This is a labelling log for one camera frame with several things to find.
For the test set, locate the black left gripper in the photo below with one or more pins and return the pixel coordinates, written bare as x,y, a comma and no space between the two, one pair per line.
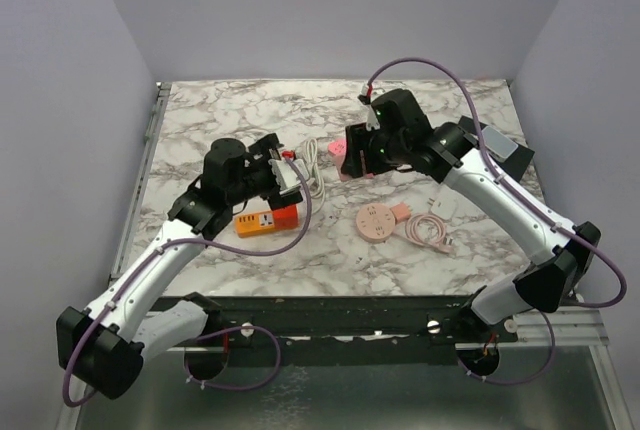
269,148

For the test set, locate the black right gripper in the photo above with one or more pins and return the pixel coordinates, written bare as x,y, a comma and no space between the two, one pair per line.
358,139

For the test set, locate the pink triangular power strip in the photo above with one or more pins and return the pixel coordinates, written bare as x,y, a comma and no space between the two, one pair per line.
337,150

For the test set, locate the orange power strip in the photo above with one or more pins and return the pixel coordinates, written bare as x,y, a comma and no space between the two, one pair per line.
254,224

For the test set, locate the round pink power strip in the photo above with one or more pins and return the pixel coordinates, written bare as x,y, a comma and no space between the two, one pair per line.
375,223

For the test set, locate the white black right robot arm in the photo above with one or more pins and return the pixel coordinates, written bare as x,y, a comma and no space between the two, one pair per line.
398,133

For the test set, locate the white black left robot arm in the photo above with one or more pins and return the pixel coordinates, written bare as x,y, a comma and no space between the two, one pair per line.
106,344

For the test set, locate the white usb charger plug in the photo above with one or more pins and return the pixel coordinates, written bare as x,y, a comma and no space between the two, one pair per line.
443,207

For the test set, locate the small pink charger adapter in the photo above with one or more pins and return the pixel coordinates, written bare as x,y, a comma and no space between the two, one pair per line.
401,212

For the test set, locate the black flat box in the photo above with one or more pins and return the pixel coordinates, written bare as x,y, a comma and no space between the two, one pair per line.
518,163

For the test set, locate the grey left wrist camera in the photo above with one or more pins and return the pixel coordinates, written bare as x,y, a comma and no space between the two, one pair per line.
289,176

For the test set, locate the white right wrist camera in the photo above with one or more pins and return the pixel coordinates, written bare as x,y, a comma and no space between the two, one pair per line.
364,97

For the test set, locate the white grey network switch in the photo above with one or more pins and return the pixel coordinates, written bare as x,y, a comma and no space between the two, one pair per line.
498,145

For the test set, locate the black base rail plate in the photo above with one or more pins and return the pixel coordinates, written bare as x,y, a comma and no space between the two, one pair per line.
350,331

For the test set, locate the aluminium frame rail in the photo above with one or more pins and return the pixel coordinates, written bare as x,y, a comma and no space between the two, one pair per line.
107,343

